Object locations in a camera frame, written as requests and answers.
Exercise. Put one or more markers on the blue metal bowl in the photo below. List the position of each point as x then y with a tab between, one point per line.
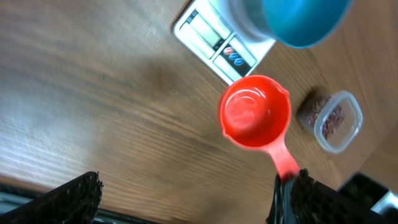
299	24

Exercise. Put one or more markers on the red measuring scoop blue handle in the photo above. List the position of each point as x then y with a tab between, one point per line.
254	113

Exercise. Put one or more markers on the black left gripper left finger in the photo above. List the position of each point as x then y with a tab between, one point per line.
77	201

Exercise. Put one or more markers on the pile of red beans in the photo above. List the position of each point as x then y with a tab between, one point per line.
334	120

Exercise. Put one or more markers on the white digital kitchen scale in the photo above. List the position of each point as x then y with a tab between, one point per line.
221	34

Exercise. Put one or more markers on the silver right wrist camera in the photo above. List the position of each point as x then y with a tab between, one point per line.
368	192

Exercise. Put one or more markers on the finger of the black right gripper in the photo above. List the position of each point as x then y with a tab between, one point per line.
281	211

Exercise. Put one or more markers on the clear plastic container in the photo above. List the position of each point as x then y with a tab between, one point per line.
346	132

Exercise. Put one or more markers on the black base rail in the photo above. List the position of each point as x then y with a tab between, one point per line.
14	197

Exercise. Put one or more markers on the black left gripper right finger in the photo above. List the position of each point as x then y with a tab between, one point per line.
315	202

